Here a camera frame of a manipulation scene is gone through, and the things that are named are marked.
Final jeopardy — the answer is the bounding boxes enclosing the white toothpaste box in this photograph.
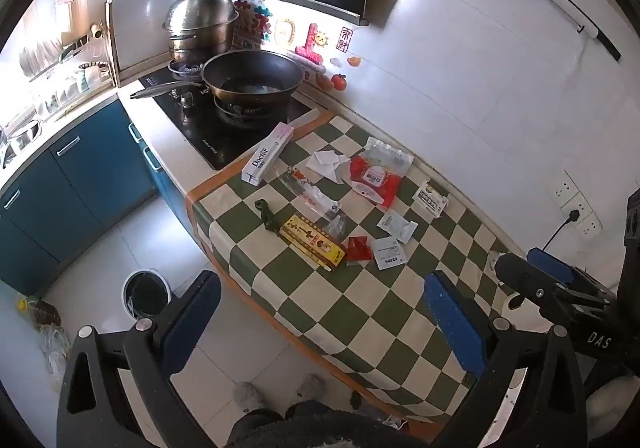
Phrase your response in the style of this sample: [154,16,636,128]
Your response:
[241,122,295,187]

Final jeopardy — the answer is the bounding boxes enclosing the person's right forearm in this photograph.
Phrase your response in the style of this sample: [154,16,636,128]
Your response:
[586,374,640,424]

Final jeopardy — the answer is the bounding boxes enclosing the flat white sachet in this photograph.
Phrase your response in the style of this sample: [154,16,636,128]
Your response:
[371,237,408,271]

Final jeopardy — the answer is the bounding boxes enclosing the blue sink cabinet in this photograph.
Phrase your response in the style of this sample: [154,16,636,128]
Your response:
[0,98,158,296]

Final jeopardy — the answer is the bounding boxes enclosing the grey fuzzy slipper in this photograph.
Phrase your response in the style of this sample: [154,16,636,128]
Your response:
[232,381,267,412]

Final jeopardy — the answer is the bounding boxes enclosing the small white medicine box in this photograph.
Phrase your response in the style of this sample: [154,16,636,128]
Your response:
[412,180,450,219]

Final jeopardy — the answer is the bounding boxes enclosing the long clear plastic wrapper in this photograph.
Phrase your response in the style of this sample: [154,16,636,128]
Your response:
[285,168,343,224]

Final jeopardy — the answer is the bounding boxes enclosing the clear plastic bag of bottles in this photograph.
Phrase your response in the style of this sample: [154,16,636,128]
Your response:
[36,323,72,379]

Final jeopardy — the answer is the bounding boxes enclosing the dark wok with steel handle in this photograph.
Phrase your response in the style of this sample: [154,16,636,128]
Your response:
[130,49,306,104]

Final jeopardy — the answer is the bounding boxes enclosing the white plastic appliance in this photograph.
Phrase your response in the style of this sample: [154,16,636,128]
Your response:
[481,249,553,330]

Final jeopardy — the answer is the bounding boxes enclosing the small red sachet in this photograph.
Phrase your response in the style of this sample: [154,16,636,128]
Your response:
[345,236,371,266]

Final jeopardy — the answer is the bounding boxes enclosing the black bin liner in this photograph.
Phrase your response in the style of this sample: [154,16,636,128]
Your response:
[125,273,169,324]

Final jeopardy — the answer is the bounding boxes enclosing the cooking oil bottle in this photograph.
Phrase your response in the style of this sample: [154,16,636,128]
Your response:
[15,292,62,329]

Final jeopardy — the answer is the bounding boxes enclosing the white round trash bin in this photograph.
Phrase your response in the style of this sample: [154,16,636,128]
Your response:
[121,269,172,327]

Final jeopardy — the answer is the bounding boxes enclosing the pink and red wall sticker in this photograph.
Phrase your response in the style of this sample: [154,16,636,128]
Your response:
[295,22,325,66]

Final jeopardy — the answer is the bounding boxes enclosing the black plug with cable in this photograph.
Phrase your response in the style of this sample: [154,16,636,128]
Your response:
[541,209,582,251]

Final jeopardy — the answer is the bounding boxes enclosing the steel steamer pot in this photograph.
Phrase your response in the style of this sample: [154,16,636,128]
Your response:
[161,0,240,66]

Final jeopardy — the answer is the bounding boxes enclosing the black glass gas stove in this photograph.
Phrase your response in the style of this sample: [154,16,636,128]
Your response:
[137,65,313,172]

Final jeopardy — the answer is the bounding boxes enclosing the yellow oval wall sticker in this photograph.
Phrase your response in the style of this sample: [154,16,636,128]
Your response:
[273,18,296,47]

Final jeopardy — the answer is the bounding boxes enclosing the colourful flower wall stickers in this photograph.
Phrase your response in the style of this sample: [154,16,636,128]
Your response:
[232,0,276,50]

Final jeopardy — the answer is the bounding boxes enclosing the steel sink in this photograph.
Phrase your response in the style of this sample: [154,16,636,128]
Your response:
[0,120,42,169]

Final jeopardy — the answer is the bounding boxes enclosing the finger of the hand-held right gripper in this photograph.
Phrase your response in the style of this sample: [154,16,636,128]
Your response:
[526,248,618,296]
[494,253,618,329]

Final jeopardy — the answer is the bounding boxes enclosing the small clear plastic wrapper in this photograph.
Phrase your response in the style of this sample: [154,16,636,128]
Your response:
[324,215,350,244]

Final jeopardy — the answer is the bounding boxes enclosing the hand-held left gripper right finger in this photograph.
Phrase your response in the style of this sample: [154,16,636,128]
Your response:
[424,270,586,448]

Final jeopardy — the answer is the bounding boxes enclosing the white sachet with blue print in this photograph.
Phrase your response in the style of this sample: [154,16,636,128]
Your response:
[376,209,419,244]

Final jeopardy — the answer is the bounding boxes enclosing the crumpled white paper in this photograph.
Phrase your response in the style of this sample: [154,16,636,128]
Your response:
[305,150,352,185]

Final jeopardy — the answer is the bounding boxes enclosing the green checkered table mat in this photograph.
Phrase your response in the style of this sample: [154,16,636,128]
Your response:
[185,109,516,429]

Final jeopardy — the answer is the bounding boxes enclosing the white wall sockets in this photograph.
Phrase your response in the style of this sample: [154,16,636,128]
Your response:
[552,170,603,241]

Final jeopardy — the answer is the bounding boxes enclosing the blue stove cabinet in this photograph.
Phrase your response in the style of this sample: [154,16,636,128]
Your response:
[127,120,198,241]

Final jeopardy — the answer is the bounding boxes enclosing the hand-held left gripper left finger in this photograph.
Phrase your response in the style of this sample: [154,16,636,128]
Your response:
[57,270,223,448]

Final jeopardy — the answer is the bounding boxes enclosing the white utensil holder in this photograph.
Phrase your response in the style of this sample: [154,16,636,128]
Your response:
[54,0,92,35]

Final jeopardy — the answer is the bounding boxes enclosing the dish rack with dishes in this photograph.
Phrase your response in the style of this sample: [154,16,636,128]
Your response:
[19,18,113,121]

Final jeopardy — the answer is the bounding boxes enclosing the yellow and red flat box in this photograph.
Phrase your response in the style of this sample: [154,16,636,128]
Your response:
[278,215,348,271]

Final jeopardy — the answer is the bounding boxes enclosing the red plastic packet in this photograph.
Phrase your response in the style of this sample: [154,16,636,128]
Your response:
[348,155,402,209]

